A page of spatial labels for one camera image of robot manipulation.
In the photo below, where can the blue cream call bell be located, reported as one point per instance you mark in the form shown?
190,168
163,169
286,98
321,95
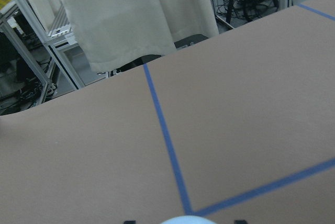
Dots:
189,219

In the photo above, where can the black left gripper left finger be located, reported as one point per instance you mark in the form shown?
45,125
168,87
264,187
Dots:
130,222

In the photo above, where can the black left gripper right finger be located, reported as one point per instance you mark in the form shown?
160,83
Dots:
240,221

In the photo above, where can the white curtain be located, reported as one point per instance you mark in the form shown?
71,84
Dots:
113,33

